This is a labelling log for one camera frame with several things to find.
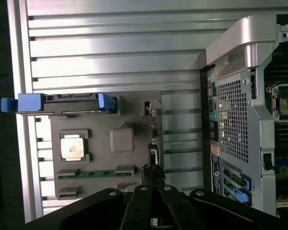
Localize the green RAM stick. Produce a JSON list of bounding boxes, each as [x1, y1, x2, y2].
[[58, 169, 135, 179]]

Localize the black rear label sticker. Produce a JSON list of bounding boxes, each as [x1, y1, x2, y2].
[[210, 153, 223, 195]]

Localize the blue slot latch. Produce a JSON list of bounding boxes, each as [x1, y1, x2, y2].
[[241, 173, 252, 192], [232, 188, 252, 205]]

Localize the grey parts rack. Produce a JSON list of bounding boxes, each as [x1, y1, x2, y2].
[[49, 90, 164, 201]]

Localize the silver CPU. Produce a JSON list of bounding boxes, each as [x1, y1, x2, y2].
[[60, 135, 84, 161]]

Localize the open PC case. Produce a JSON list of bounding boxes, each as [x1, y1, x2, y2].
[[198, 15, 288, 218]]

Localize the hard disk with blue carrier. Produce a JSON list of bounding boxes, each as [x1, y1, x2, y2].
[[0, 92, 117, 115]]

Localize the green motherboard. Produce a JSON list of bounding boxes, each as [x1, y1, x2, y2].
[[264, 56, 288, 216]]

